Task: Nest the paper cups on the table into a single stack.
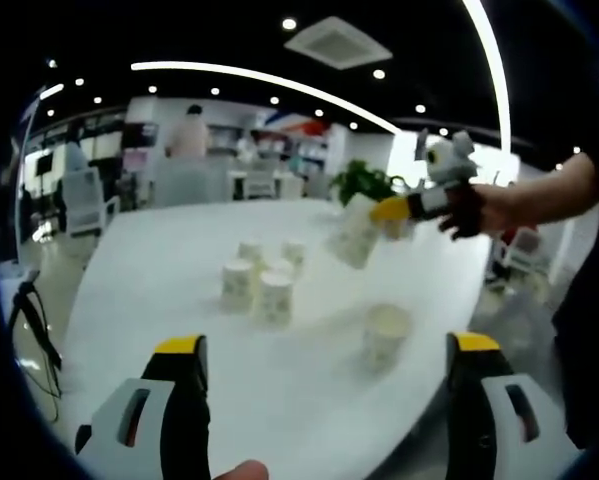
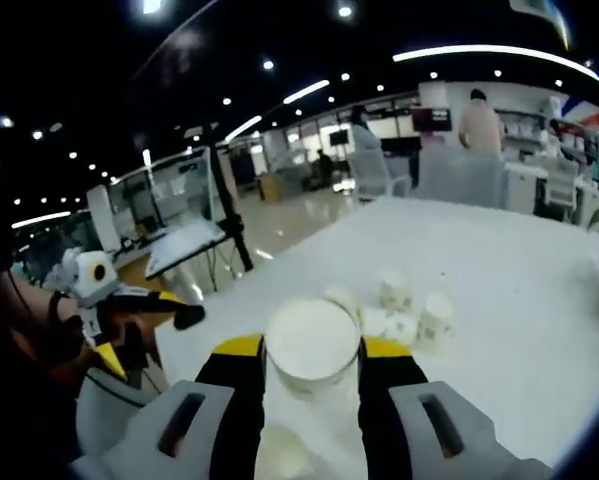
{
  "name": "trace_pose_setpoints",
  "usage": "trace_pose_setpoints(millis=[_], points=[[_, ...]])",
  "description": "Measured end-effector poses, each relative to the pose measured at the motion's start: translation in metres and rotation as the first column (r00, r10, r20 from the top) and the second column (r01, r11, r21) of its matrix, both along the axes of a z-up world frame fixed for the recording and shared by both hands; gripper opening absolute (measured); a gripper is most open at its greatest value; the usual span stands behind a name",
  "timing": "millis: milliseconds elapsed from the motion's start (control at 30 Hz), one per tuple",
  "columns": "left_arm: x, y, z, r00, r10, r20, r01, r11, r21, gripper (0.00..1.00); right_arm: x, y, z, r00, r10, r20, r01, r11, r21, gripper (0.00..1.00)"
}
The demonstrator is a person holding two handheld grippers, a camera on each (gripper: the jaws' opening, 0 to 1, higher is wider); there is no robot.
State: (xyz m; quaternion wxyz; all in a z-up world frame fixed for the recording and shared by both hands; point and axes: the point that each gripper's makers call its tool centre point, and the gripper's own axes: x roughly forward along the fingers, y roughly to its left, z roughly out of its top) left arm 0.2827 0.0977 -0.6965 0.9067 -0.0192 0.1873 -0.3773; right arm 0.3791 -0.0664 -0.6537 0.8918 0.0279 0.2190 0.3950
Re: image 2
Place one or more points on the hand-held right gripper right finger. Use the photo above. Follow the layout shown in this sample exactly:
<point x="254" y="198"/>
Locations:
<point x="384" y="400"/>

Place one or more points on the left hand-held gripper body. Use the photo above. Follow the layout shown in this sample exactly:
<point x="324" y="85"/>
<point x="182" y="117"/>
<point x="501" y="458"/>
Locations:
<point x="96" y="280"/>

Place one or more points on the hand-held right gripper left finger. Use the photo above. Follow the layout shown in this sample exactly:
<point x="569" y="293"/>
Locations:
<point x="239" y="400"/>

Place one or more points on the cluster of paper cups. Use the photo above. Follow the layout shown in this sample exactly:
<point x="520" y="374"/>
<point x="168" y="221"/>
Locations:
<point x="396" y="295"/>

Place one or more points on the black oval object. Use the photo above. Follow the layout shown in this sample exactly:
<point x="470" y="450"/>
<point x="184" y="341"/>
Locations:
<point x="189" y="316"/>

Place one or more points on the grey office chair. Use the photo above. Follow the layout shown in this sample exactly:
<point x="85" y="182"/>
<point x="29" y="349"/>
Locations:
<point x="104" y="405"/>

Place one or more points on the white tilted board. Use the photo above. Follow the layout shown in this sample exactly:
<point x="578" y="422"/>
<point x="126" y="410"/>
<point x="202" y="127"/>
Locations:
<point x="184" y="250"/>

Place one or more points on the white pillar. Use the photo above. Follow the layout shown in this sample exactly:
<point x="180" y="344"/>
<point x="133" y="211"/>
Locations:
<point x="103" y="217"/>

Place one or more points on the glass partition panel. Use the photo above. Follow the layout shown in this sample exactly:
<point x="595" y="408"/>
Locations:
<point x="174" y="185"/>

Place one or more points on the black tripod stand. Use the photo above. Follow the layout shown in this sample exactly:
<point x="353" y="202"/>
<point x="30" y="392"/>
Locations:
<point x="229" y="210"/>

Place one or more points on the cardboard box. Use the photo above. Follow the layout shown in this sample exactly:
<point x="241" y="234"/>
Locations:
<point x="269" y="187"/>

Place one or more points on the straight ceiling light strip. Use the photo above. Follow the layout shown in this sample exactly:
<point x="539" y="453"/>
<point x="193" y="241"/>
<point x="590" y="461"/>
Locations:
<point x="243" y="128"/>
<point x="306" y="91"/>

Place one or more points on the white mesh chair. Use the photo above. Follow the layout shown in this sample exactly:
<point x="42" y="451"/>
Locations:
<point x="561" y="187"/>
<point x="374" y="175"/>

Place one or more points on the grey mesh chair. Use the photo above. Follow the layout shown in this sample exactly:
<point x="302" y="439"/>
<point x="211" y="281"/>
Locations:
<point x="459" y="177"/>

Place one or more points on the small black monitor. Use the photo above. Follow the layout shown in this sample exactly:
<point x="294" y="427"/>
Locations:
<point x="338" y="138"/>

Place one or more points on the white storage shelf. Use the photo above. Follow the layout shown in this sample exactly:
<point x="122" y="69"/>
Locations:
<point x="524" y="130"/>

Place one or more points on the group of ceiling spot lights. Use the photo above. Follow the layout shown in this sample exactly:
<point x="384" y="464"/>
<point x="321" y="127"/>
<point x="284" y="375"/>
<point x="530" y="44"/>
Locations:
<point x="345" y="11"/>

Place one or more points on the curved ceiling light strip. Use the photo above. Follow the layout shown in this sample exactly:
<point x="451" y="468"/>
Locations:
<point x="479" y="50"/>

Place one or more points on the ceiling air conditioner vent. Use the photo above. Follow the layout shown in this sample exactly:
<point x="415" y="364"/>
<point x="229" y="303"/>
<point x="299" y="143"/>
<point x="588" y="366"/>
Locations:
<point x="534" y="5"/>

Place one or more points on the wall monitor screen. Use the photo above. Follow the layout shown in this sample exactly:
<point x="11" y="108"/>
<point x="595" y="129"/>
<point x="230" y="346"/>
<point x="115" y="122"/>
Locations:
<point x="431" y="120"/>

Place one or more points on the red blue wall graphic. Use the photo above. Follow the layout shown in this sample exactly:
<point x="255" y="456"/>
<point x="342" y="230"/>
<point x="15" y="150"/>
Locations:
<point x="586" y="115"/>

